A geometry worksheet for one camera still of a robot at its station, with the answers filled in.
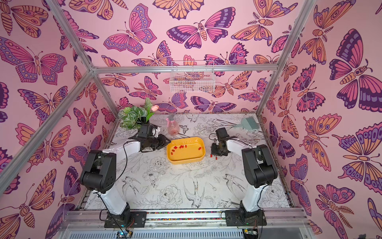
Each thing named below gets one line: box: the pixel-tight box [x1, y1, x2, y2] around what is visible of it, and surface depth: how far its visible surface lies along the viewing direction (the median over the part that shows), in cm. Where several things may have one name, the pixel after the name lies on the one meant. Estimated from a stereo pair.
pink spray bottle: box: [166, 114, 180, 137], surface depth 108 cm
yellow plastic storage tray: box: [166, 136, 206, 165], surface depth 102 cm
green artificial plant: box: [118, 97, 160, 130], surface depth 87 cm
